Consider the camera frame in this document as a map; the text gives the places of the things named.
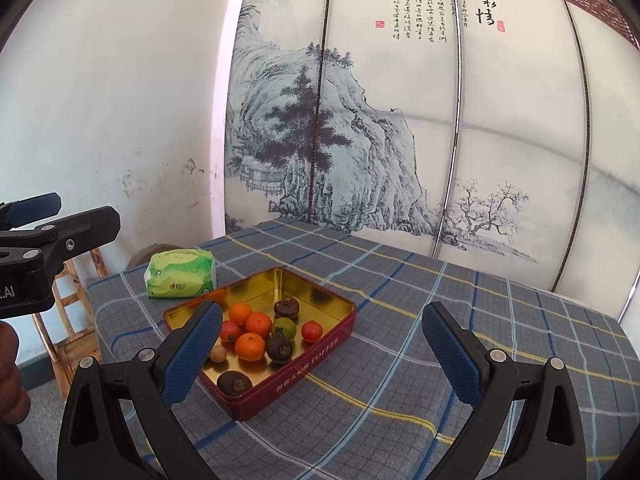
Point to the dark brown mangosteen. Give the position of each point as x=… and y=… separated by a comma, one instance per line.
x=286, y=306
x=234, y=382
x=278, y=347

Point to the small tan longan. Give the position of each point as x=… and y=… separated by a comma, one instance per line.
x=217, y=354

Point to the bamboo chair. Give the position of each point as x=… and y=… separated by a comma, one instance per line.
x=98, y=262

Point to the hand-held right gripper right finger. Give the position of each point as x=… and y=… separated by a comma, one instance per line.
x=452, y=355

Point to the green tissue packet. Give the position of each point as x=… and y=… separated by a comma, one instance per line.
x=177, y=272

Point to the red and gold tin box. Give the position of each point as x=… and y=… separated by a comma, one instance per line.
x=300, y=365

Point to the landscape painted folding screen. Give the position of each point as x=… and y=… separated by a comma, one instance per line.
x=520, y=110

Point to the green round fruit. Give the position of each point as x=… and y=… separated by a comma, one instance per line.
x=286, y=326

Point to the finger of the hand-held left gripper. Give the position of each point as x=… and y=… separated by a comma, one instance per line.
x=35, y=210
x=80, y=232

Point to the person's left hand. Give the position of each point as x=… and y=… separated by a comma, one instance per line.
x=10, y=375

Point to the orange tangerine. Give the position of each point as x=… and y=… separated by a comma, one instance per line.
x=240, y=312
x=249, y=346
x=258, y=323

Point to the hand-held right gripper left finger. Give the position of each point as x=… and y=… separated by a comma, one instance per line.
x=192, y=355

